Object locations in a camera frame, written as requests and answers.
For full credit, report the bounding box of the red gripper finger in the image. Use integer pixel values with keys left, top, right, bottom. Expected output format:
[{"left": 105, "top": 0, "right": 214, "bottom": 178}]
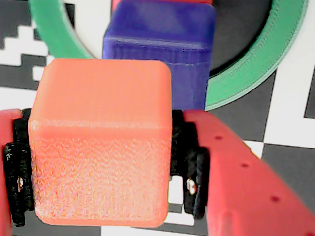
[
  {"left": 170, "top": 109, "right": 315, "bottom": 236},
  {"left": 0, "top": 108, "right": 35, "bottom": 236}
]

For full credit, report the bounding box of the orange cube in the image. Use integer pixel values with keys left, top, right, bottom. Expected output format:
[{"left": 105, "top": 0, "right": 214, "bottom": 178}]
[{"left": 27, "top": 58, "right": 172, "bottom": 228}]

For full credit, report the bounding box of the blue cube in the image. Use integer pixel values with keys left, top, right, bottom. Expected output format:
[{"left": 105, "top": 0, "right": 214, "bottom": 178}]
[{"left": 102, "top": 1, "right": 217, "bottom": 111}]

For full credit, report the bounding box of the checkerboard marker mat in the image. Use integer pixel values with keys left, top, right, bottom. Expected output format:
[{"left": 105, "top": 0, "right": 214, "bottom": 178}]
[{"left": 0, "top": 0, "right": 315, "bottom": 236}]

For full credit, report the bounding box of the green ring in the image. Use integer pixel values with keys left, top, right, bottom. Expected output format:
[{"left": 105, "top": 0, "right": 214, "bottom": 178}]
[{"left": 27, "top": 0, "right": 310, "bottom": 112}]

